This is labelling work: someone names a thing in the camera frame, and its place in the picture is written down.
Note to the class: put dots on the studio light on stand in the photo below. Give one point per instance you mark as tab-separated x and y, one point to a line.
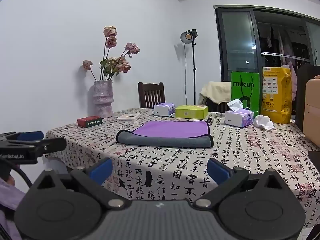
189	37

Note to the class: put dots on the cream cloth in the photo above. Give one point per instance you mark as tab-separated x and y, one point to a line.
217	91

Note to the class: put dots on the crumpled white tissue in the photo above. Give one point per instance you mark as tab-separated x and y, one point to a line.
263	122

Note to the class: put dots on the red flat box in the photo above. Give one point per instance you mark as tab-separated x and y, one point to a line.
89	121

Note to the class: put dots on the glass sliding door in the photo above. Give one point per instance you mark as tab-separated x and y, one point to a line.
237	45

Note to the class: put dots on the dark wooden chair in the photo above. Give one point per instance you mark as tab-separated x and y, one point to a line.
151	95

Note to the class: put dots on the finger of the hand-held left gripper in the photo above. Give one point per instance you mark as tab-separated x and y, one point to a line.
53	143
30	135

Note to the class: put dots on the purple and grey towel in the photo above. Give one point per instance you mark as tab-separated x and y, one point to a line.
172	131

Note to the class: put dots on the pink speckled ceramic vase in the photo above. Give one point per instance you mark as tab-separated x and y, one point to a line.
102	100

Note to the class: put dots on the hanging clothes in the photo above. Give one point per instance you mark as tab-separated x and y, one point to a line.
282	42

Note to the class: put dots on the person's purple clothing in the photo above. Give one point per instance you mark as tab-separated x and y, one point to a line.
10	202

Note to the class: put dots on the purple tissue pack with tissue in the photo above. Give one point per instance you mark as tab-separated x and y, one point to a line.
238	117

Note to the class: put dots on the calligraphy print tablecloth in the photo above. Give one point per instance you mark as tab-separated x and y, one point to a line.
225	152

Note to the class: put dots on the yellow-green tissue box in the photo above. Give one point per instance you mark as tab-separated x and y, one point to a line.
191	111

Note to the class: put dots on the white flat box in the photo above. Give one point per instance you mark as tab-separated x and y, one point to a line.
128	117

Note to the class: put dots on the yellow plastic bag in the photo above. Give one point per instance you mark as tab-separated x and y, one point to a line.
276	97

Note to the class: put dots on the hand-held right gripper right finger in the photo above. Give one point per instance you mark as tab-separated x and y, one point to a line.
217	170

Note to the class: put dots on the brown cardboard box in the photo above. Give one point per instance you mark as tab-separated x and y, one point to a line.
312	110

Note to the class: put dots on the green paper bag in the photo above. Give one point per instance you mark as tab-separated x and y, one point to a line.
243	87

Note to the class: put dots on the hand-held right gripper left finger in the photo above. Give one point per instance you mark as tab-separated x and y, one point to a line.
101	171

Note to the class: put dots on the black chair back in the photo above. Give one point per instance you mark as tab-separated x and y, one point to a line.
301	92

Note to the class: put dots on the dark chair under cloth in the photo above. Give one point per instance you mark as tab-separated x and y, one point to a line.
212	106

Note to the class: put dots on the dried pink roses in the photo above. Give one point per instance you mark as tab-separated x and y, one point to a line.
112	65

